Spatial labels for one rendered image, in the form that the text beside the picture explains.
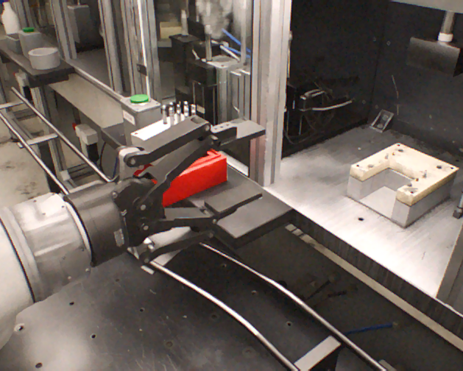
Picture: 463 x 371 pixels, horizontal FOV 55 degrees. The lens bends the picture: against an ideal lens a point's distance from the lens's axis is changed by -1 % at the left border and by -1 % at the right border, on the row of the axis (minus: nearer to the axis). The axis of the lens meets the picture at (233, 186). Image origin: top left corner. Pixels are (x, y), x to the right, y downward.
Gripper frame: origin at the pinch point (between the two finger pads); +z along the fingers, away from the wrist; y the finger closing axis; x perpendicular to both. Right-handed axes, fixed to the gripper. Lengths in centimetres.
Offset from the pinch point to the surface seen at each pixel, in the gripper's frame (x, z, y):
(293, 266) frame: 23, 38, -55
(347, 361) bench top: -9.1, 18.7, -44.4
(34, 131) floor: 277, 37, -113
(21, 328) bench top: 37, -26, -45
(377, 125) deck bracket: 21, 62, -21
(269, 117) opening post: 18.5, 22.0, -6.4
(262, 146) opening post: 19.3, 21.4, -12.6
